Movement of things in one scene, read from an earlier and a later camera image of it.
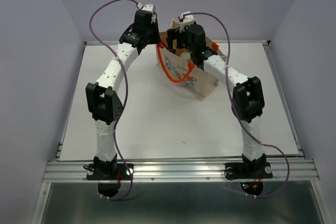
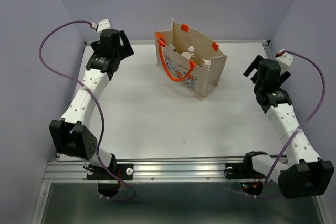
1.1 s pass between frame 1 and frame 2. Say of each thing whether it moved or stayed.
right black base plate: stayed
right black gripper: moved
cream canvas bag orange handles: stayed
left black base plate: stayed
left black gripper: moved
